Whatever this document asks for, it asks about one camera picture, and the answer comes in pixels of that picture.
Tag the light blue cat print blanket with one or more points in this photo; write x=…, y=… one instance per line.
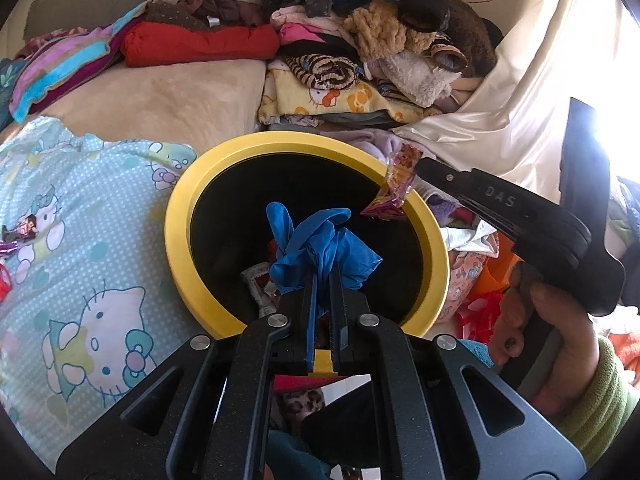
x=75, y=210

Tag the teal cloth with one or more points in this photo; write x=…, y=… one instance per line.
x=295, y=455

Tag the small figure print wrapper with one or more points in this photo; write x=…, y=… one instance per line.
x=22, y=227

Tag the yellow cartoon print blanket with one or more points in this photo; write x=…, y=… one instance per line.
x=310, y=102

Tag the person's right forearm green sleeve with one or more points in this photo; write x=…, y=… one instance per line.
x=605, y=400

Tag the white printed cloth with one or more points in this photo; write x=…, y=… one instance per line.
x=475, y=235

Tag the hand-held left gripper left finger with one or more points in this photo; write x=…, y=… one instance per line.
x=312, y=310

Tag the colourful snack wrapper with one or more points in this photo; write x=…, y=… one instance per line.
x=395, y=180

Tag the blue floral quilt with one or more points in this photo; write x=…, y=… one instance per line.
x=5, y=90

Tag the orange cloth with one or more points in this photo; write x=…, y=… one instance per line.
x=500, y=275

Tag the grey-brown bed headboard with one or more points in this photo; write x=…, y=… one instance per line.
x=65, y=15

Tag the red and white wrapper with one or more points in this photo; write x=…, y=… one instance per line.
x=255, y=280

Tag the mustard fluffy garment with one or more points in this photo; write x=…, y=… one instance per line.
x=385, y=30

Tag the beige bed sheet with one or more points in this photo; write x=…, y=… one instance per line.
x=165, y=100

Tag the yellow-rimmed black bin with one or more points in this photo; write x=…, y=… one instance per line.
x=180, y=240

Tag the red plastic bag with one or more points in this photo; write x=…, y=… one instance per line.
x=4, y=282

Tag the leopard print cloth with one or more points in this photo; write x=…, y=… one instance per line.
x=300, y=407

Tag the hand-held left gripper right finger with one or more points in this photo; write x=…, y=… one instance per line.
x=336, y=310

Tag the red patterned cloth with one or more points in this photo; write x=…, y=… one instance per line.
x=480, y=325

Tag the person's right hand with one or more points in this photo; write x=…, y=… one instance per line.
x=575, y=350

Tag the lavender cloth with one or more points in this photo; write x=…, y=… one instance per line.
x=360, y=140

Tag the white fluffy garment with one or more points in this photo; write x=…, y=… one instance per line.
x=420, y=80

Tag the colourful striped towel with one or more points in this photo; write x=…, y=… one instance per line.
x=65, y=60

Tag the brown striped knit garment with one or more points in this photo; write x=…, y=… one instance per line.
x=325, y=70

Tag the pink fleece garment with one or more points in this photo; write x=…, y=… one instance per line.
x=305, y=27

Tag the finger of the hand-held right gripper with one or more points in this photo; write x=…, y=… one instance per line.
x=445, y=176

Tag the blue rubber glove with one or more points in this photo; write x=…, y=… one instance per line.
x=320, y=250

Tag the red folded cloth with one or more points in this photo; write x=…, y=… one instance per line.
x=200, y=42

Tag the white curtain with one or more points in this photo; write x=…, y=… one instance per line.
x=525, y=85

